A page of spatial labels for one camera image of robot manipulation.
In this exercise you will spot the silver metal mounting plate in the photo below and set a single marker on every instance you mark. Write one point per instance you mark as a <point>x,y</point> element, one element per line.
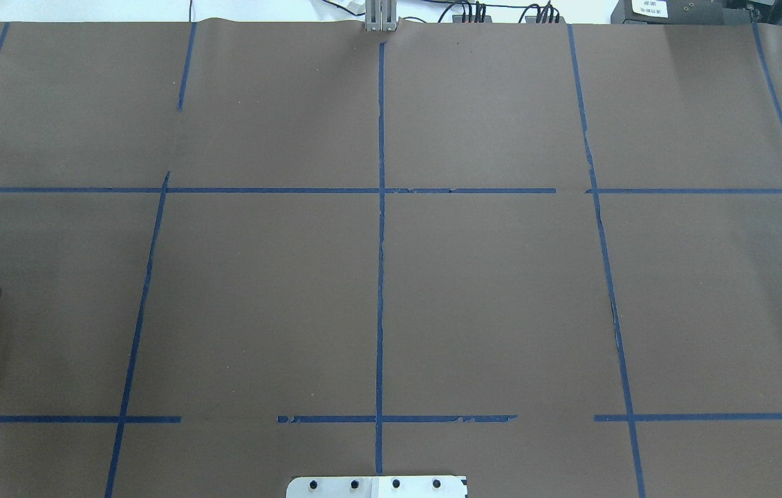
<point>379,486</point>

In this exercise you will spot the black device with white label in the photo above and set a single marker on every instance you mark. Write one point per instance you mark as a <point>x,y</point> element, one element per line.
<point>706,13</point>

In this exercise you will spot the grey aluminium frame post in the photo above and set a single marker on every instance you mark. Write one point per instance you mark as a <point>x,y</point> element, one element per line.
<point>381,15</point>

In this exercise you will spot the black cable plug cluster left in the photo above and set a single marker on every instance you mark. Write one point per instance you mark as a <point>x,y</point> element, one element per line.
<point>471,13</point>

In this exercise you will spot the black cable plug cluster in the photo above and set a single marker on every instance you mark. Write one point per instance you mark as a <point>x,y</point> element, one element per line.
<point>471,13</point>
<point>541,14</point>

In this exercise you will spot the black cable plug cluster right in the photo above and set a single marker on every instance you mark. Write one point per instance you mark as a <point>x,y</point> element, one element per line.
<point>541,14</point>

